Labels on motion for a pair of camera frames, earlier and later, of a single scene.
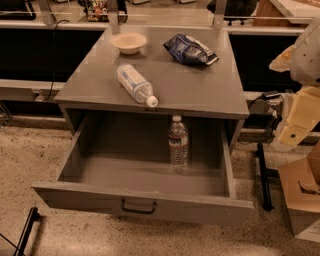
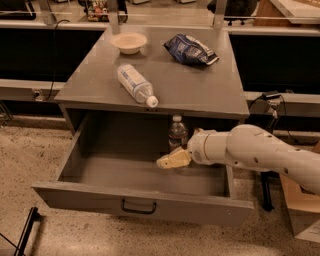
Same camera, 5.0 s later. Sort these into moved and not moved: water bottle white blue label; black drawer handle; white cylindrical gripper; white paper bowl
Moved: white cylindrical gripper
Not moved: black drawer handle; water bottle white blue label; white paper bowl
